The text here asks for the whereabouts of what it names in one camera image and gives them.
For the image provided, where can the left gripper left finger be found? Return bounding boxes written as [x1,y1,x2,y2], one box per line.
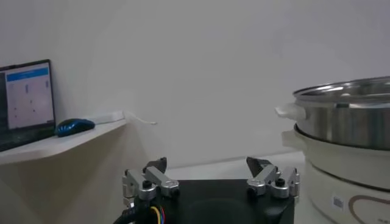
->
[121,156,181,208]

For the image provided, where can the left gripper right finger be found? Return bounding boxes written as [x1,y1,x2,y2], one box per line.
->
[246,156,301,200]

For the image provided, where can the stainless steel steamer basket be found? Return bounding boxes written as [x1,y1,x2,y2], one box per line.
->
[274,75,390,152]

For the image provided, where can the white electric cooking pot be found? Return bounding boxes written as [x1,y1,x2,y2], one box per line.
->
[282,124,390,224]

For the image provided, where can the blue computer mouse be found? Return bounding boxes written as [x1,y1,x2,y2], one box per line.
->
[54,117,96,138]

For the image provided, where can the white side table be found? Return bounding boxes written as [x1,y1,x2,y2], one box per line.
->
[0,118,128,167]

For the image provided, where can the black laptop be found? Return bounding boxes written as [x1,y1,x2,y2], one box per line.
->
[0,59,57,152]

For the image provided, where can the short white cable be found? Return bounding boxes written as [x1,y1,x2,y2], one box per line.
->
[123,111,158,125]

